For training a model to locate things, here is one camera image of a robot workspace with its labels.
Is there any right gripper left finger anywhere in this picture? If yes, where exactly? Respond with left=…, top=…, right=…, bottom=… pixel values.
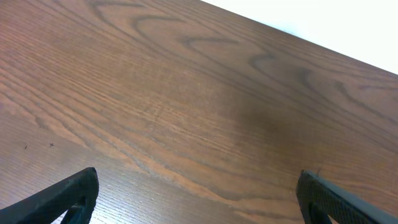
left=1, top=167, right=99, bottom=224

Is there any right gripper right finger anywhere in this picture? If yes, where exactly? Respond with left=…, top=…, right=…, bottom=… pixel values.
left=296, top=170, right=397, bottom=224

